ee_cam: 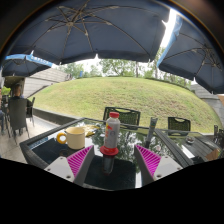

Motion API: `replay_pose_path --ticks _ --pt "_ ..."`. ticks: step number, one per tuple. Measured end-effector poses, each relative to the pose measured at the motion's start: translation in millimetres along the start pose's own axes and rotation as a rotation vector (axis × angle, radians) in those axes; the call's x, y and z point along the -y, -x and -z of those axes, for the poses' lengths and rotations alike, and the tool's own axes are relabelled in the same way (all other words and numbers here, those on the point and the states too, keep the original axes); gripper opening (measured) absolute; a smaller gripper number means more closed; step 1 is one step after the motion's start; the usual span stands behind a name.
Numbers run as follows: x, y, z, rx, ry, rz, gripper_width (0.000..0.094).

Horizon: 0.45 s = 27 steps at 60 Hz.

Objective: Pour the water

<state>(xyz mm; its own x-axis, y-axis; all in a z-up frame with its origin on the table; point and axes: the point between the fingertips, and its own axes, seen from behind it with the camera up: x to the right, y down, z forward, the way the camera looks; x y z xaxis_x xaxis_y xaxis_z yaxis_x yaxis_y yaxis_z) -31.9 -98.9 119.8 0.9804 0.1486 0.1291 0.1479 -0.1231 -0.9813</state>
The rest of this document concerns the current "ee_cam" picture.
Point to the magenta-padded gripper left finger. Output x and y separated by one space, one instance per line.
60 168

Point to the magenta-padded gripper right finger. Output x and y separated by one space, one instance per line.
166 168

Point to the red-capped drink bottle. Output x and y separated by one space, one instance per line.
112 133

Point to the black slatted table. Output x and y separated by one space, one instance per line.
196 146

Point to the grey parasol pole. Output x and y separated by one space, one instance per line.
151 131

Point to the green wicker chair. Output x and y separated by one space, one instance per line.
128 116
219 132
179 124

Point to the yellow foil snack packet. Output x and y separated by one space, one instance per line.
91 130

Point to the flat round red coaster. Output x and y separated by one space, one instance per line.
109 151

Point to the dark wicker chair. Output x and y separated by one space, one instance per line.
18 115
31 108

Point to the blue-edged dark parasol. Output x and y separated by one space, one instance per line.
23 65

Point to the large dark blue parasol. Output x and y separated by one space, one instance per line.
93 30

